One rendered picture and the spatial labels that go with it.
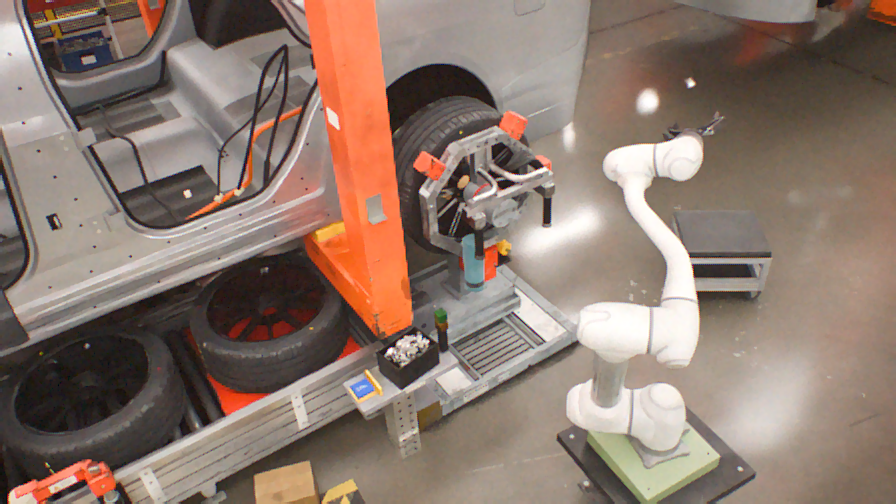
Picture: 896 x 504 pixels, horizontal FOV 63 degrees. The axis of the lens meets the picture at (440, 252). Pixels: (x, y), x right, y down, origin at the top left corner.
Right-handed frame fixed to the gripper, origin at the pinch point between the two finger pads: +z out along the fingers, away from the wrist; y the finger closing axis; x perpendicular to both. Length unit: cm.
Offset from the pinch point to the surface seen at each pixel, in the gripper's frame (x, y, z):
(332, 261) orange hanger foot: -14, -147, -30
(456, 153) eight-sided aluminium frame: 11, -87, -7
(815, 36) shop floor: -95, 24, 430
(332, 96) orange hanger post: 54, -91, -60
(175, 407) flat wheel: -36, -199, -94
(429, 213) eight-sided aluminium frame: -7, -103, -16
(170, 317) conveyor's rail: -19, -234, -49
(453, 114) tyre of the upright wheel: 23, -90, 9
